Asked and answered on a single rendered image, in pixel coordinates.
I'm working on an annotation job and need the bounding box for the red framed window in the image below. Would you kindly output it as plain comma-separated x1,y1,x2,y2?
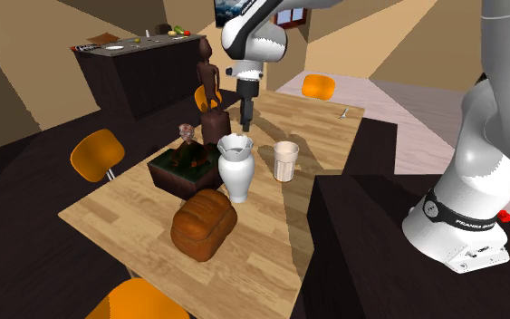
274,6,310,30

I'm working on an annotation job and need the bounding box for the cream ribbed cup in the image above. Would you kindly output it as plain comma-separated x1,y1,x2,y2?
273,140,300,184

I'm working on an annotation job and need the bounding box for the tall dark brown figure statue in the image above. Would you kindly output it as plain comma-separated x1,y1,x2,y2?
196,37,233,147

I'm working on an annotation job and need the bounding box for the brown bread loaf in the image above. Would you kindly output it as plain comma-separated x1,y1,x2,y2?
169,188,239,263

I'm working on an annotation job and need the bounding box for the dark robot stand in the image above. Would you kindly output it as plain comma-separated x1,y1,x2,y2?
300,116,510,319

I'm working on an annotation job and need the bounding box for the dark kitchen counter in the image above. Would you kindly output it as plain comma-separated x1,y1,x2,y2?
70,24,207,121

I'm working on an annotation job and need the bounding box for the wall picture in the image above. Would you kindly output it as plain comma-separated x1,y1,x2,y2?
213,0,256,29

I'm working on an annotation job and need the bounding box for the white vase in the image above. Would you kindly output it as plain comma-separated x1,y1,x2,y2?
217,133,256,204

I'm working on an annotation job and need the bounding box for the seated figure on dark box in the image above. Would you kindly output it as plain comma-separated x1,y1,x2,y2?
147,123,226,201

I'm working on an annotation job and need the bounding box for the light wooden table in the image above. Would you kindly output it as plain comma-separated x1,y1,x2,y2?
57,89,366,319

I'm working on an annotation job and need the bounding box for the orange chair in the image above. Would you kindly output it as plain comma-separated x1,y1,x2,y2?
69,128,126,184
301,73,336,102
85,276,191,319
193,83,223,113

